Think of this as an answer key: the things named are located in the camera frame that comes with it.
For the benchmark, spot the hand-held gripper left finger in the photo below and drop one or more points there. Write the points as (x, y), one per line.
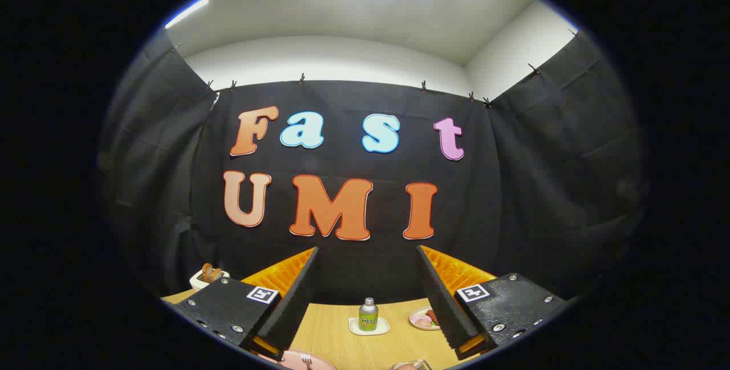
(296, 296)

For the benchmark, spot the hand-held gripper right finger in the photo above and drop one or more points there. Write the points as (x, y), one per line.
(439, 296)

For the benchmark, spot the brown fried meat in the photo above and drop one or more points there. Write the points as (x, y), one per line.
(432, 316)

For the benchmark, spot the pink ham slices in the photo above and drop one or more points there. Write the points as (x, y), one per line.
(422, 321)

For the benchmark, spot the white oval dish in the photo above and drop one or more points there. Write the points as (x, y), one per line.
(416, 317)

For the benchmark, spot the white square coaster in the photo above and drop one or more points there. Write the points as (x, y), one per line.
(356, 327)

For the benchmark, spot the pink round plate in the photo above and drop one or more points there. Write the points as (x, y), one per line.
(319, 361)

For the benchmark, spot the green label soda bottle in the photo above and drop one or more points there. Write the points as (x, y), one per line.
(368, 316)

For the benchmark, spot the toasted bread slices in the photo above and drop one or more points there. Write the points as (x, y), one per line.
(210, 272)

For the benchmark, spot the cream white toaster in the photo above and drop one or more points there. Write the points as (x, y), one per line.
(197, 281)

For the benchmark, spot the row of black cloth clips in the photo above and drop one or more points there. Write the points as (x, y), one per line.
(301, 78)

